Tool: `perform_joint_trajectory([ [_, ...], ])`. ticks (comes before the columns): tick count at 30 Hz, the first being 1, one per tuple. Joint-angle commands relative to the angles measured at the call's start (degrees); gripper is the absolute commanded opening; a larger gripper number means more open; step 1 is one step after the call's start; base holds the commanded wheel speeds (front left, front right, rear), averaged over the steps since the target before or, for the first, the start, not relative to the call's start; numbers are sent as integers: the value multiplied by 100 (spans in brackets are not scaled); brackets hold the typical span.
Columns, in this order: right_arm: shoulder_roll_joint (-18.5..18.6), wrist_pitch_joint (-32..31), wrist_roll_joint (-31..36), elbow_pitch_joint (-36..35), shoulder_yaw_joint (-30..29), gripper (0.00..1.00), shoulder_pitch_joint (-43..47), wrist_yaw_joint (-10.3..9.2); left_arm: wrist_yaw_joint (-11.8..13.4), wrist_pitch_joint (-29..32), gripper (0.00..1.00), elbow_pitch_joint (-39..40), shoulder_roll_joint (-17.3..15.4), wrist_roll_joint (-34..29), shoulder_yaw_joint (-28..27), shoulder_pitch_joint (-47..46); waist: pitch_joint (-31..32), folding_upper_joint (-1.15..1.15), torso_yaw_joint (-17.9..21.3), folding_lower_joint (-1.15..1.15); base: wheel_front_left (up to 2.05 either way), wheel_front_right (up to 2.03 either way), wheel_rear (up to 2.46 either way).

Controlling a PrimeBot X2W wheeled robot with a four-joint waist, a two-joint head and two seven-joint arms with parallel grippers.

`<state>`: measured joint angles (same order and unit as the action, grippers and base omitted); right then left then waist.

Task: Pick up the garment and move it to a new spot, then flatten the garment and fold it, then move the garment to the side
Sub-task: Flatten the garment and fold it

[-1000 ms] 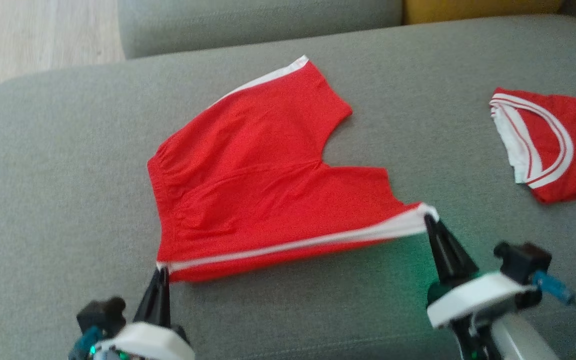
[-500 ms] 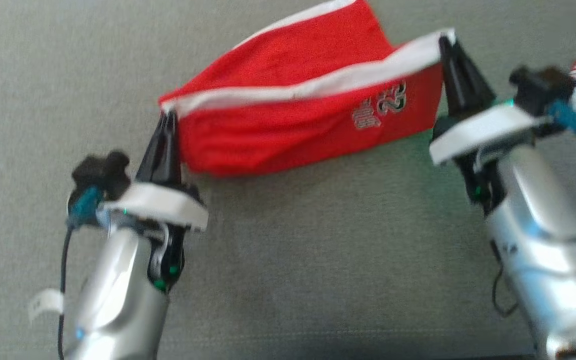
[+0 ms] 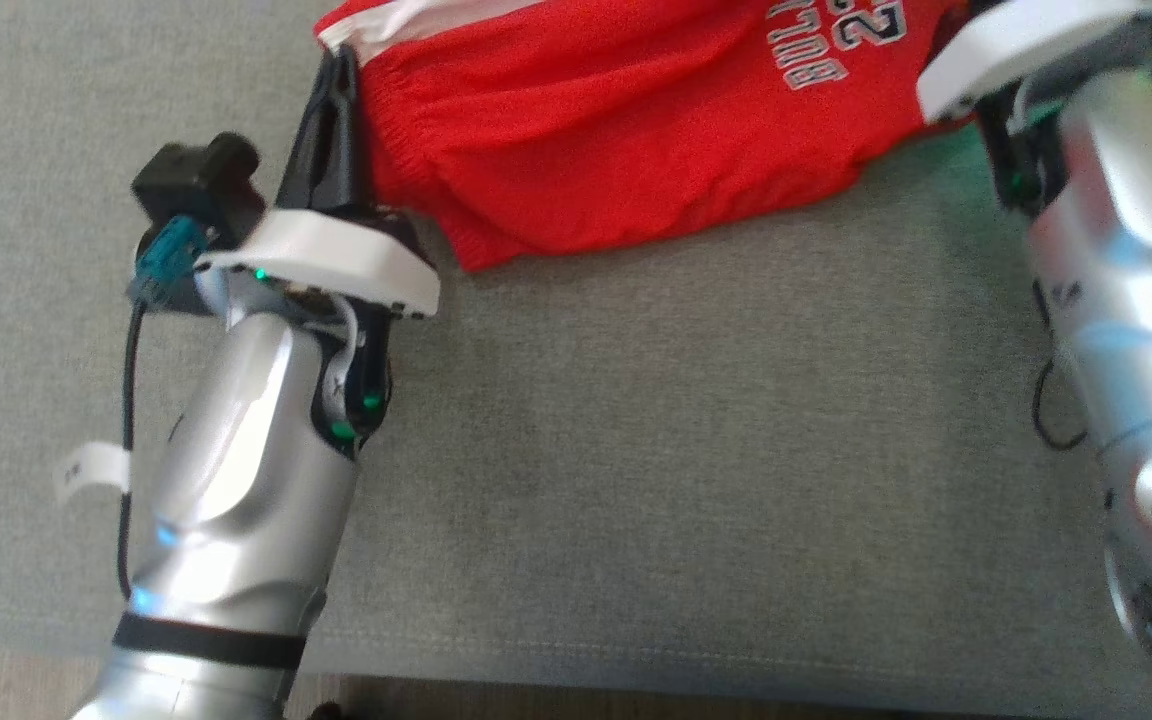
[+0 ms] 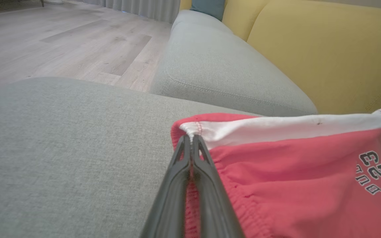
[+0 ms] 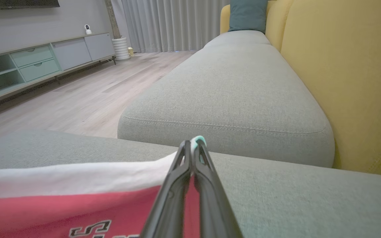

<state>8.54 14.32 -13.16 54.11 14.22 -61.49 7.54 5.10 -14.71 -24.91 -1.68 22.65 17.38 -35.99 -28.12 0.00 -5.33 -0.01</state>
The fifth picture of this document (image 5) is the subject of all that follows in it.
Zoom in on grey and mint TV cabinet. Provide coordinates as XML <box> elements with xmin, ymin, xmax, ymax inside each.
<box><xmin>0</xmin><ymin>32</ymin><xmax>117</xmax><ymax>110</ymax></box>

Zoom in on grey pleated curtain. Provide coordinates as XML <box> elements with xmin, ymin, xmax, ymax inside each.
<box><xmin>121</xmin><ymin>0</ymin><xmax>231</xmax><ymax>54</ymax></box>

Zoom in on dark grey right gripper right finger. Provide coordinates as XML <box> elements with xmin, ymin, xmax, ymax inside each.
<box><xmin>190</xmin><ymin>141</ymin><xmax>244</xmax><ymax>238</ymax></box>

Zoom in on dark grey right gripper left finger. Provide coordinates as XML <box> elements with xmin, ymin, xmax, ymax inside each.
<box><xmin>140</xmin><ymin>140</ymin><xmax>191</xmax><ymax>238</ymax></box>

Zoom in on teal throw pillow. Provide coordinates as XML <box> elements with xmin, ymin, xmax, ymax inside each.
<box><xmin>227</xmin><ymin>0</ymin><xmax>269</xmax><ymax>34</ymax></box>

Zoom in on indoor tree plant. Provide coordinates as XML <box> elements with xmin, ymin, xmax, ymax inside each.
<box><xmin>104</xmin><ymin>0</ymin><xmax>122</xmax><ymax>40</ymax></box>

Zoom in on black wall television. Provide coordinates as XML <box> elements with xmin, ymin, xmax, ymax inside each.
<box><xmin>0</xmin><ymin>0</ymin><xmax>61</xmax><ymax>10</ymax></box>

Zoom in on white ribbed plant pot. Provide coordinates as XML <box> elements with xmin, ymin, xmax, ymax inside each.
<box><xmin>111</xmin><ymin>37</ymin><xmax>132</xmax><ymax>61</ymax></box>

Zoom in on yellow sofa backrest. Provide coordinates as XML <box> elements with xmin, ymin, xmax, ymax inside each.
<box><xmin>219</xmin><ymin>0</ymin><xmax>381</xmax><ymax>178</ymax></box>

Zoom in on red Bulls jersey white sleeves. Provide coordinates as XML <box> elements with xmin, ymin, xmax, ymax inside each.
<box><xmin>0</xmin><ymin>135</ymin><xmax>208</xmax><ymax>238</ymax></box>

